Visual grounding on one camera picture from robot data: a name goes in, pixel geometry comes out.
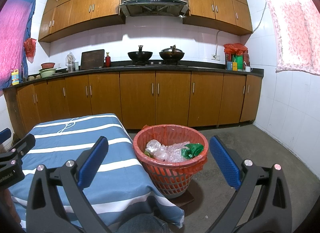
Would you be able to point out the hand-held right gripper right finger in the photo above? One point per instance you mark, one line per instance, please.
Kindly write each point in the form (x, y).
(225, 163)

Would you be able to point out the blue and yellow box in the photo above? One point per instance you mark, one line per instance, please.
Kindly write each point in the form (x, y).
(228, 65)

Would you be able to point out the brown board under basket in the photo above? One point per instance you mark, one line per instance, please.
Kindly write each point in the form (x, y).
(187, 198)

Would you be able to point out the pink floral curtain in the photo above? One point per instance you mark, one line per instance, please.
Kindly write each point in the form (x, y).
(295, 22)

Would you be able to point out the hanging red plastic bag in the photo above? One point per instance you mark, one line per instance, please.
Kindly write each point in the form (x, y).
(30, 47)

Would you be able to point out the red basin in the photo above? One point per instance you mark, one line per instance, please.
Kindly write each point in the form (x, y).
(48, 65)

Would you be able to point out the wooden lower cabinets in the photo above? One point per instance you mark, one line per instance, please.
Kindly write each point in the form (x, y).
(170, 100)

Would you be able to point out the clear bubble wrap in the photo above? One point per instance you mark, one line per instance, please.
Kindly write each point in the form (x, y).
(175, 154)

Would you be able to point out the red plastic basket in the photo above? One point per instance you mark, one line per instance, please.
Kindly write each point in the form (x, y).
(172, 185)

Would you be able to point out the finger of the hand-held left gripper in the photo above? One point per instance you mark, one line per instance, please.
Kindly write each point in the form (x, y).
(4, 135)
(23, 145)

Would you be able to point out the black wok with lid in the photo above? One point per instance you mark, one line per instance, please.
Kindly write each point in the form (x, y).
(172, 54)

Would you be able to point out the red bottle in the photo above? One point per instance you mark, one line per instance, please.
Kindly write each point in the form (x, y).
(108, 60)

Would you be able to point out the yellow-green plastic bag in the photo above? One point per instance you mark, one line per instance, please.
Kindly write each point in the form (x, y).
(148, 153)

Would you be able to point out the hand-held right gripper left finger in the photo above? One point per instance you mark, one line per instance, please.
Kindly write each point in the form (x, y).
(93, 163)

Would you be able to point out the dark red canister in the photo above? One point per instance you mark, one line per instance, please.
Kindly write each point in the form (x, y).
(246, 59)

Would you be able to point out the green plastic bag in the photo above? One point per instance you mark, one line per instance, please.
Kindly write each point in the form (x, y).
(191, 150)

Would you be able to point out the pink and blue hanging cloth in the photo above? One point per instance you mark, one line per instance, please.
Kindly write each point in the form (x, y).
(12, 35)

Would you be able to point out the clear glass jar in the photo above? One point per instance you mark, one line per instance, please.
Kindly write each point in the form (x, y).
(76, 66)

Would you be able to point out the black kitchen countertop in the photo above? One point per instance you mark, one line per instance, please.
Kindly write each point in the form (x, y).
(205, 69)

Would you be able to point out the white mug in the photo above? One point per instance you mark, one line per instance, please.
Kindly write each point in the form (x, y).
(247, 69)

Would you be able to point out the small clear plastic bag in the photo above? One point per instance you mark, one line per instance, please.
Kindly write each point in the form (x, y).
(155, 148)

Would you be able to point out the dark wooden cutting board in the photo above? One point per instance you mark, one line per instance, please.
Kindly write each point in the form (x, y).
(92, 59)

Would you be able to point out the gas stove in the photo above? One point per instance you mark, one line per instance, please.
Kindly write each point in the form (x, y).
(155, 64)

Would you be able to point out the wooden cabinets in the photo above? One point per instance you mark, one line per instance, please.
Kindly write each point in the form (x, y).
(80, 7)
(170, 100)

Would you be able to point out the wall socket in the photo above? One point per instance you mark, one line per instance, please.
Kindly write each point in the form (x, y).
(215, 57)

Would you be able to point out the blue white striped cloth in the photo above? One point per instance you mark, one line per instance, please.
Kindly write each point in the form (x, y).
(112, 180)

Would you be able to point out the green basin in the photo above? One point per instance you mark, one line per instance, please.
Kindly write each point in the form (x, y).
(47, 72)

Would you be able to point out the person's jeans leg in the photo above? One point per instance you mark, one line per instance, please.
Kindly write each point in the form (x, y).
(145, 224)

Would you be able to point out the person's left forearm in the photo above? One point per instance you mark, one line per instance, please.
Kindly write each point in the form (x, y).
(7, 203)

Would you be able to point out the wooden upper cabinets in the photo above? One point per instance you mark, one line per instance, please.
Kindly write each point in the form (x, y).
(80, 7)

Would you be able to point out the green box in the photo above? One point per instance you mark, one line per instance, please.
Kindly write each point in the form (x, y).
(237, 61)

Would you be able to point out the yellow detergent bottle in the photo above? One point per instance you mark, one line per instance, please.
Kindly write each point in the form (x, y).
(15, 77)

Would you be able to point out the red bag over containers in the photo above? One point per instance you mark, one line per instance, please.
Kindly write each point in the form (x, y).
(235, 47)

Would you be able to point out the clear bag with jar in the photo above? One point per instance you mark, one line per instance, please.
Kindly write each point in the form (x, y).
(70, 59)

